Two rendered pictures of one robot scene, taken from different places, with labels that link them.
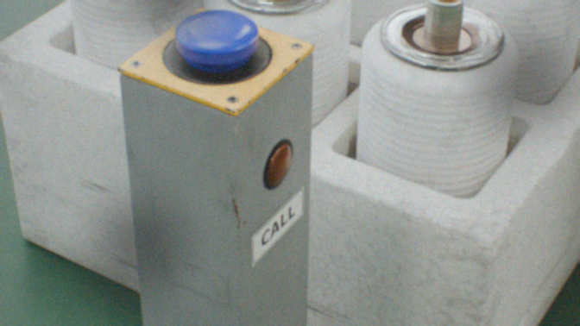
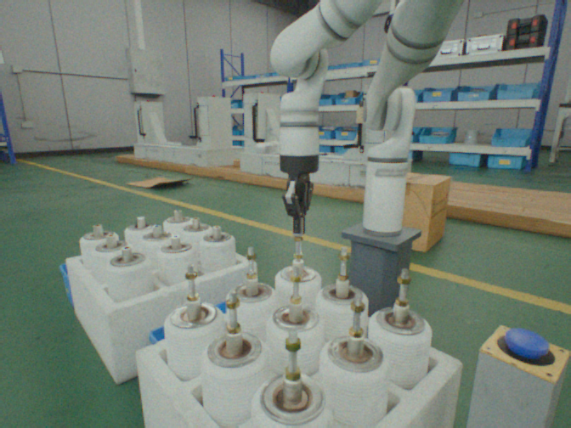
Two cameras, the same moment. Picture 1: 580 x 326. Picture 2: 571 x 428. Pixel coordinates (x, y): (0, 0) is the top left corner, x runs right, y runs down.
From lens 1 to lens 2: 78 cm
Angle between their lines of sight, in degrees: 68
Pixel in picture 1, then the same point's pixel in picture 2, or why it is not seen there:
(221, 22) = (522, 335)
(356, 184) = (434, 388)
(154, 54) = (535, 368)
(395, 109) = (426, 351)
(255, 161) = not seen: hidden behind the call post
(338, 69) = not seen: hidden behind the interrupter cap
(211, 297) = not seen: outside the picture
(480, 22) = (390, 310)
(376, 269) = (439, 413)
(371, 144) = (414, 374)
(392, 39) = (404, 331)
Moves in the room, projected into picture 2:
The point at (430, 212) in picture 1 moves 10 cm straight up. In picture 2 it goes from (449, 372) to (458, 315)
